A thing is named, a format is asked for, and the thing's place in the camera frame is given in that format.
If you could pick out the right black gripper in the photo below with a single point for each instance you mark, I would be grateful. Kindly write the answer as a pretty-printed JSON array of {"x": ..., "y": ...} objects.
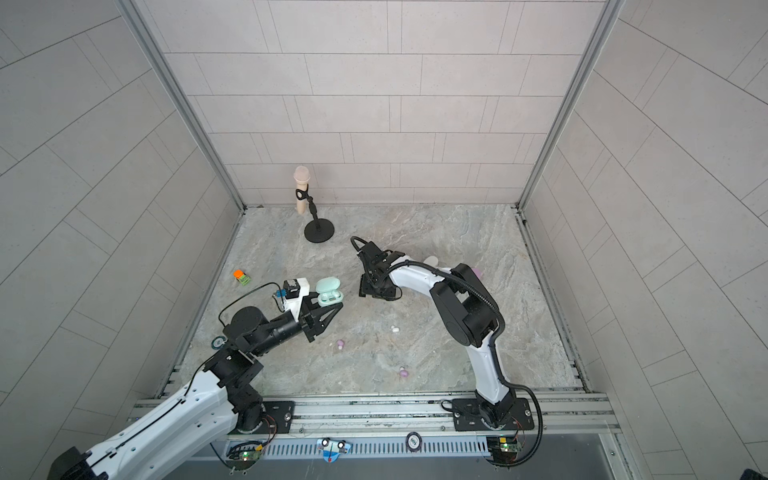
[{"x": 364, "y": 286}]

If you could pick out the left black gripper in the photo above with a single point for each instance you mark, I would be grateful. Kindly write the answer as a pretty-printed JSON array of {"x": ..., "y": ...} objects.
[{"x": 309, "y": 325}]

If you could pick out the mint green earbud case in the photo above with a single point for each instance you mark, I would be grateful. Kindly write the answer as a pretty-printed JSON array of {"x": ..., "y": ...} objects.
[{"x": 328, "y": 291}]

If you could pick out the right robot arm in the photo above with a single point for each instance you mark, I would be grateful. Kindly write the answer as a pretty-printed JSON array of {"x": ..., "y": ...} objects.
[{"x": 468, "y": 311}]

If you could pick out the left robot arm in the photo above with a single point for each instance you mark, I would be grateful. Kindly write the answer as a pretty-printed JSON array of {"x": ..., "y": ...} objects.
[{"x": 217, "y": 400}]

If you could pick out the black microphone stand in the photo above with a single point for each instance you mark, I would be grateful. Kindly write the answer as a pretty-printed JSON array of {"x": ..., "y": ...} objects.
[{"x": 318, "y": 230}]

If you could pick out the orange green small toy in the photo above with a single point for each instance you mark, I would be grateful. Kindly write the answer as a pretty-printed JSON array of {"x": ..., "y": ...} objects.
[{"x": 241, "y": 277}]

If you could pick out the beige microphone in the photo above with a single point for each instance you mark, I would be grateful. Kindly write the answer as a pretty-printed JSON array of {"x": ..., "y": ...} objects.
[{"x": 301, "y": 177}]

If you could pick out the blue white clip gadget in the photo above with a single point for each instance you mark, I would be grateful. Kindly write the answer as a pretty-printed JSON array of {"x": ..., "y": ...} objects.
[{"x": 331, "y": 449}]

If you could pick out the small black round disc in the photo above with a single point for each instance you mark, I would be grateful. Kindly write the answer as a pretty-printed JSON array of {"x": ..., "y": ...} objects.
[{"x": 413, "y": 442}]

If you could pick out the left green circuit board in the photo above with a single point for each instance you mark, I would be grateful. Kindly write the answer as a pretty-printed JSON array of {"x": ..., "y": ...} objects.
[{"x": 248, "y": 452}]

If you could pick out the green circuit board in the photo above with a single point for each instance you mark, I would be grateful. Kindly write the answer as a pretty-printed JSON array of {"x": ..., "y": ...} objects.
[
  {"x": 503, "y": 450},
  {"x": 248, "y": 452}
]

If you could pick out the right green circuit board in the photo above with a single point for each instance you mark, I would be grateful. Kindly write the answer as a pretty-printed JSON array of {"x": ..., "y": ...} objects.
[{"x": 503, "y": 450}]

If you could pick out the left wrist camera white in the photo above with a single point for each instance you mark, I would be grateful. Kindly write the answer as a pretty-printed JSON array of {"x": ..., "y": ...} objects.
[{"x": 291, "y": 295}]

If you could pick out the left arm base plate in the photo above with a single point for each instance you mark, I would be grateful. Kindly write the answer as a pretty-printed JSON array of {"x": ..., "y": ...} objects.
[{"x": 271, "y": 417}]

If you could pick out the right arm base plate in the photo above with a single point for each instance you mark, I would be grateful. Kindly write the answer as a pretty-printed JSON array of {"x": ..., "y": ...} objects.
[{"x": 468, "y": 416}]

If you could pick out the aluminium front rail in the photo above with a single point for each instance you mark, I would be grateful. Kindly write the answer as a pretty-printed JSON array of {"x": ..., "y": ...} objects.
[{"x": 349, "y": 416}]

